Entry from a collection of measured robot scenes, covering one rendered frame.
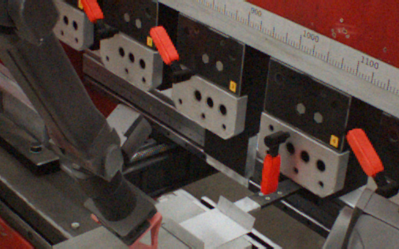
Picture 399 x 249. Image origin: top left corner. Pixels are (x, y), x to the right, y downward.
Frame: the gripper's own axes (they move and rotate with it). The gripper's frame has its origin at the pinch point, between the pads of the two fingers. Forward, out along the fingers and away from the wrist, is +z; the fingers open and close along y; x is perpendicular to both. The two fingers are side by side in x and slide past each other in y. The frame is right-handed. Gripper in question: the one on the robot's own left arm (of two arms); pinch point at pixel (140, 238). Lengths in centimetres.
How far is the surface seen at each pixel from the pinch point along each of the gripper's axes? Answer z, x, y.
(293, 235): 159, -68, 80
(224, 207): 11.8, -15.4, 1.6
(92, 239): 1.4, 4.6, 8.1
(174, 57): -15.4, -22.4, 8.3
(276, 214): 162, -73, 94
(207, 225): 10.0, -10.6, 0.1
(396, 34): -28, -33, -29
